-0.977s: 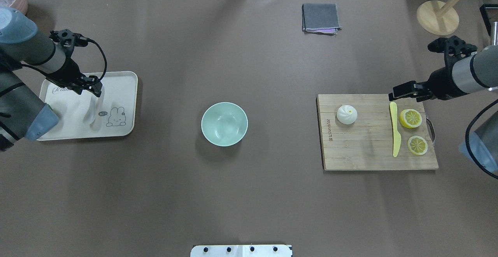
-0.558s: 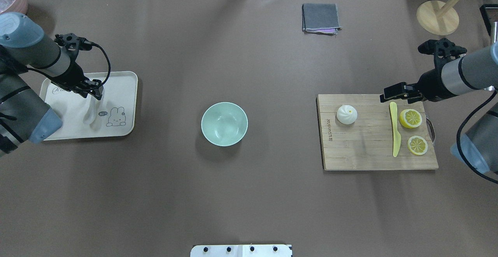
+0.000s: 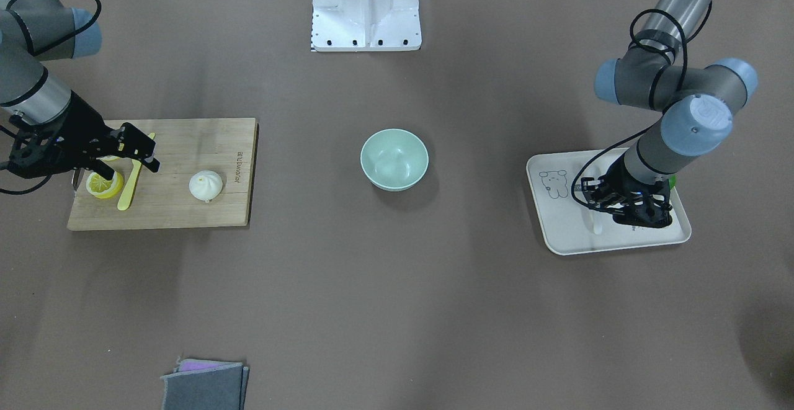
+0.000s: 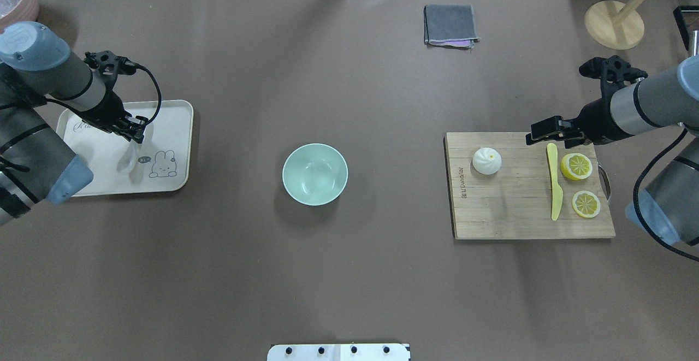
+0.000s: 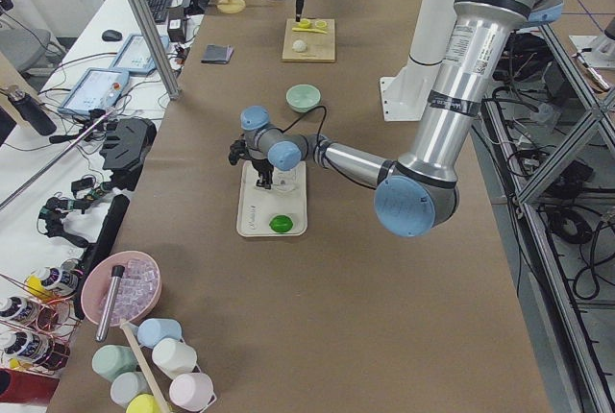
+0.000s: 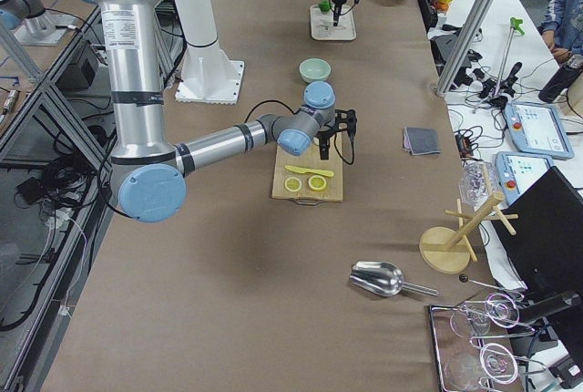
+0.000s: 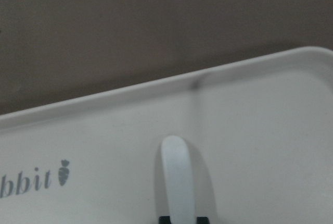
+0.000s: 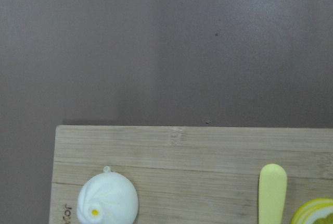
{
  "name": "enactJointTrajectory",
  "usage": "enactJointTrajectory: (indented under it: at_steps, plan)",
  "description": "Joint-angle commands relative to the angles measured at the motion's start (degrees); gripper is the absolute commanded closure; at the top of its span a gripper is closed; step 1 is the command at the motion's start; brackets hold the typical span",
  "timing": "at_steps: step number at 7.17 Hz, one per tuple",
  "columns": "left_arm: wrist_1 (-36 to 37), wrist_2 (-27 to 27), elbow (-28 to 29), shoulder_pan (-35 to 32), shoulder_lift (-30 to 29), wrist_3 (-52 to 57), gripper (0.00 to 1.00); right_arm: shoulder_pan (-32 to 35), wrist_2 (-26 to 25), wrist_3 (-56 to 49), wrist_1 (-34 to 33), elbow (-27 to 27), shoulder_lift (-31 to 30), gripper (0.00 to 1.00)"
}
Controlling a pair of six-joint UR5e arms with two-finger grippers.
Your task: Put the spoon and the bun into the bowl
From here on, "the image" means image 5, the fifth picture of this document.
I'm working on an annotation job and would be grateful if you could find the mint green bowl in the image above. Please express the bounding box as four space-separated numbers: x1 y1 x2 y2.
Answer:
285 84 321 113

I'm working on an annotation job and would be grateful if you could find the pink bowl with ice cubes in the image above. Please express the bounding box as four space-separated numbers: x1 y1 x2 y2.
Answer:
80 251 161 327

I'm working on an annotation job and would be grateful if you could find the green cup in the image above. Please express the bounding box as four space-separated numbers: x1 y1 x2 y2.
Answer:
91 345 137 382

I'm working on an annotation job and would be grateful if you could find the metal tube in pink bowl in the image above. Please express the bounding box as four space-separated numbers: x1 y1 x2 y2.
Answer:
95 265 125 343

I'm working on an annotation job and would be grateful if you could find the white cup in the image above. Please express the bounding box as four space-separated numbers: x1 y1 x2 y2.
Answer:
152 338 197 379

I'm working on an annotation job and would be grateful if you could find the teach pendant tablet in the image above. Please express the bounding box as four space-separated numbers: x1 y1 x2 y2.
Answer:
58 68 130 116
110 34 156 76

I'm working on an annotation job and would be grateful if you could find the copper wire bottle rack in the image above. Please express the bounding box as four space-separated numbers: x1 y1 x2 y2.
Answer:
1 261 83 377

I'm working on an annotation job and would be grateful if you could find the aluminium frame post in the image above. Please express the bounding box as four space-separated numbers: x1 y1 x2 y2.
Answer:
128 0 181 100

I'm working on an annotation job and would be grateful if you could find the yellow cup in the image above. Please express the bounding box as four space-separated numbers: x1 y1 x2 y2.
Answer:
126 394 161 413

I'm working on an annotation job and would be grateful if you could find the black computer mouse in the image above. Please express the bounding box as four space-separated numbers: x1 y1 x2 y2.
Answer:
101 30 123 42

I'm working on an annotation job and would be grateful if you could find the white steamed bun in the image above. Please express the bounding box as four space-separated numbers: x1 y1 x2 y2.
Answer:
292 39 308 53

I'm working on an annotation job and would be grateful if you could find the far teach pendant tablet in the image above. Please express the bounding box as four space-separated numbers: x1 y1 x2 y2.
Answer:
110 34 156 76

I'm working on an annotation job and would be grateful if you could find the grey cup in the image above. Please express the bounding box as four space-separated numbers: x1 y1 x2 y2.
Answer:
110 372 151 408

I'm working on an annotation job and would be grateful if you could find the grey folded cloth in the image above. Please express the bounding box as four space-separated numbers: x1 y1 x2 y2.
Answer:
201 44 234 64

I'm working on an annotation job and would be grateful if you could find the black plastic bracket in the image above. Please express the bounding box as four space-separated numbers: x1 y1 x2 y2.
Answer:
99 117 157 191

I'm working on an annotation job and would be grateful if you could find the yellow plastic knife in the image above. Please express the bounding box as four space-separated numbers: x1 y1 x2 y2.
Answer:
291 26 329 35

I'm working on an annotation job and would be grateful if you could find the light blue cup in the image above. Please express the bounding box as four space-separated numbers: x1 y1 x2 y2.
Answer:
137 318 183 349

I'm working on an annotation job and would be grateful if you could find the green lime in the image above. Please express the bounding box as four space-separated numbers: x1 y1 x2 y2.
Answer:
269 214 294 233

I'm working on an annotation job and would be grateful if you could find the near teach pendant tablet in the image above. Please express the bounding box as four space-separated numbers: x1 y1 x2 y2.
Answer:
58 68 130 116

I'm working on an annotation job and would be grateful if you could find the lemon half near handle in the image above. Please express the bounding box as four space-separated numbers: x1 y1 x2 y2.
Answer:
297 18 311 29

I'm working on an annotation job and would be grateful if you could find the cream rabbit tray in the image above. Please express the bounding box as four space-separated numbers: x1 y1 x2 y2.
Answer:
236 162 308 237

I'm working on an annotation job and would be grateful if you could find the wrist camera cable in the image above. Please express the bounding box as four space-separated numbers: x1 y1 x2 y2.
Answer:
278 104 331 145

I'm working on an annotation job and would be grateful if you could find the pink cup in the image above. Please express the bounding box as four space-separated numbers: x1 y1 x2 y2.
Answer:
169 373 215 412

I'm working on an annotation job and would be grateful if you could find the black water bottle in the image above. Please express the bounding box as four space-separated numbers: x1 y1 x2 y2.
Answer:
3 85 57 136

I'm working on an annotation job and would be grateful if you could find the bamboo cutting board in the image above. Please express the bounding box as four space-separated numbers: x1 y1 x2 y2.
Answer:
282 18 336 63

